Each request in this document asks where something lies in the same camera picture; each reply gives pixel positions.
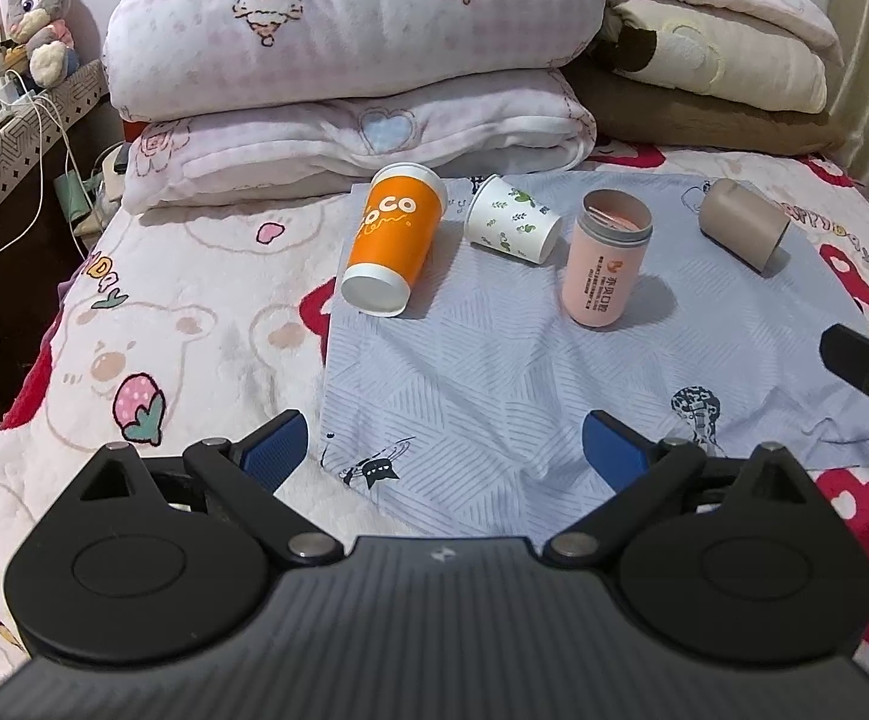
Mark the white leaf-print paper cup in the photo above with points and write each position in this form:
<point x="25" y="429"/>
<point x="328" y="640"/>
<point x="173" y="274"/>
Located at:
<point x="506" y="219"/>

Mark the pink heart-print folded quilt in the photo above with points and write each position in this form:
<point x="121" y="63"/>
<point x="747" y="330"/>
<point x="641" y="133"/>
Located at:
<point x="292" y="142"/>

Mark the grey rabbit plush toy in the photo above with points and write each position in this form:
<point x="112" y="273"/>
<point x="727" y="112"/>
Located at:
<point x="37" y="7"/>

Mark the cream and brown folded blanket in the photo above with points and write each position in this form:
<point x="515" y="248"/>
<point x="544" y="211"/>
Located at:
<point x="749" y="60"/>

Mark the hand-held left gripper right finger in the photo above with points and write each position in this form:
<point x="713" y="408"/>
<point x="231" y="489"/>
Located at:
<point x="613" y="450"/>

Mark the pink checked folded quilt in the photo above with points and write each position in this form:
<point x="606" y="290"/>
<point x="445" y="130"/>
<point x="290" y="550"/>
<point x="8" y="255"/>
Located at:
<point x="367" y="22"/>

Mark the mint green pouch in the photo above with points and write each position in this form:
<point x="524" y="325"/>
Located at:
<point x="74" y="199"/>

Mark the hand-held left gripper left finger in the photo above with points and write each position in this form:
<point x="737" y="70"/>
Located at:
<point x="278" y="448"/>

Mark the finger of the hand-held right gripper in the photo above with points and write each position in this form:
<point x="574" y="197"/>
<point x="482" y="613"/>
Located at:
<point x="866" y="367"/>

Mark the light blue patterned cloth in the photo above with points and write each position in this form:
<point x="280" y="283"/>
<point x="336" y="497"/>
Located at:
<point x="479" y="367"/>

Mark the pink lidded canister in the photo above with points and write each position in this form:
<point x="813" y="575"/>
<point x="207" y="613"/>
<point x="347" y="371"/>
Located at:
<point x="603" y="277"/>

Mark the orange paper cup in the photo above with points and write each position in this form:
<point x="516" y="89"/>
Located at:
<point x="397" y="229"/>

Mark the beige cup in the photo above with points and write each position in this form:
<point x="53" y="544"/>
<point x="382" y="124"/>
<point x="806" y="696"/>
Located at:
<point x="738" y="221"/>

